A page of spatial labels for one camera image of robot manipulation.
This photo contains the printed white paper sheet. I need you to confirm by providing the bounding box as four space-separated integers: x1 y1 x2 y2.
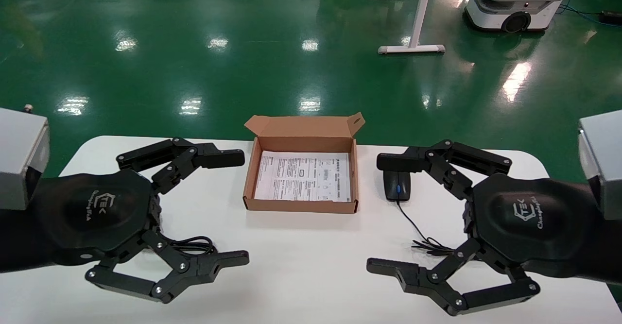
254 151 351 203

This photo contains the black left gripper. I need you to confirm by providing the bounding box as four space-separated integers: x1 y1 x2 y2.
29 137 250 304

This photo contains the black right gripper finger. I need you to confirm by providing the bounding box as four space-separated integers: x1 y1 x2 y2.
377 139 512 201
366 237 541 316

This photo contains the black wired computer mouse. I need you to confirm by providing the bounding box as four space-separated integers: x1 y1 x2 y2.
383 170 460 257

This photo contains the white stand with foot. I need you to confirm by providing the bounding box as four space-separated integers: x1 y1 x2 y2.
378 0 446 55

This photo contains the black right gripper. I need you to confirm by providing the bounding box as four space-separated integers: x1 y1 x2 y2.
466 173 604 277

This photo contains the grey right wrist camera bracket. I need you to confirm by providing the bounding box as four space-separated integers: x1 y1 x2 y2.
578 110 622 221

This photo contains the blue floor cable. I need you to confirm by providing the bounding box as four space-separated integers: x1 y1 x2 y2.
558 1 608 17

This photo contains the black cable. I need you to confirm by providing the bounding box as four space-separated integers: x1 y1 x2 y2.
163 236 218 257

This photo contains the open brown cardboard box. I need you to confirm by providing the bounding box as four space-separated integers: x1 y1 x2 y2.
243 112 366 214

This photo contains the white wheeled robot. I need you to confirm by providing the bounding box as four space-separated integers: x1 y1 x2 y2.
464 0 569 34

